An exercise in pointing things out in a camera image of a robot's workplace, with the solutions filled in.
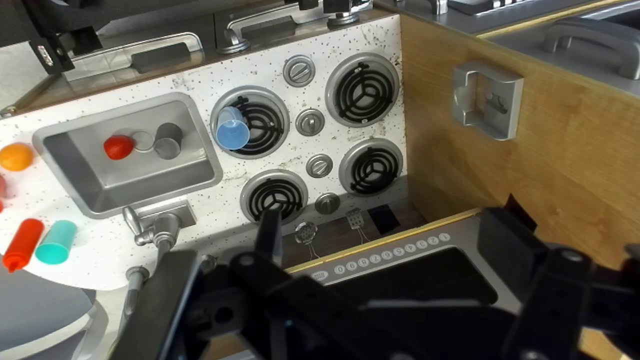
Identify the teal plastic cup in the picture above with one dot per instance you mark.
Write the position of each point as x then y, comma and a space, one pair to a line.
57, 242

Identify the black coil toy burner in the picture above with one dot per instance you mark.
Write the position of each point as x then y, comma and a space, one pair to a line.
275, 196
271, 126
370, 166
363, 89

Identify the grey shelf support post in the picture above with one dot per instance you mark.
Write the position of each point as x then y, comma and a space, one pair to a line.
137, 293

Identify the grey round stove knob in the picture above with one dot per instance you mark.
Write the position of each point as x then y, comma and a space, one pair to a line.
327, 202
298, 70
310, 123
318, 166

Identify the metal wall bracket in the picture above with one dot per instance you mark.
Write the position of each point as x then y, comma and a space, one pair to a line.
486, 101

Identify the grey toy faucet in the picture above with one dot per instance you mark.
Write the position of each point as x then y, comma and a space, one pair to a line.
159, 226

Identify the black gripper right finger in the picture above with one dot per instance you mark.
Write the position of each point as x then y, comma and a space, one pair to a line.
560, 301

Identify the grey toy sink basin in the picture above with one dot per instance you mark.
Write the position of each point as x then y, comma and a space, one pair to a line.
87, 181

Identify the red toy tomato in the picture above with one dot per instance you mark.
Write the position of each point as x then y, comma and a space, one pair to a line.
118, 147

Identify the orange toy ball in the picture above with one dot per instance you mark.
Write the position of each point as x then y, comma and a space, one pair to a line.
14, 157

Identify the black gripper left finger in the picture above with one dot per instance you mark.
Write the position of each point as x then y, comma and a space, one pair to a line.
267, 293

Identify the blue plastic cup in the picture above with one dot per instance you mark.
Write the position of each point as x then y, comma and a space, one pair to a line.
232, 129

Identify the wooden toy kitchen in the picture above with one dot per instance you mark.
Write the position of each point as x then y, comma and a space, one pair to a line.
567, 172

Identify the small grey cup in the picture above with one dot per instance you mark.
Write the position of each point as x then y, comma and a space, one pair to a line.
168, 141

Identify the red sauce bottle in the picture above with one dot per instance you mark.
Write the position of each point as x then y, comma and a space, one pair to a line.
22, 245

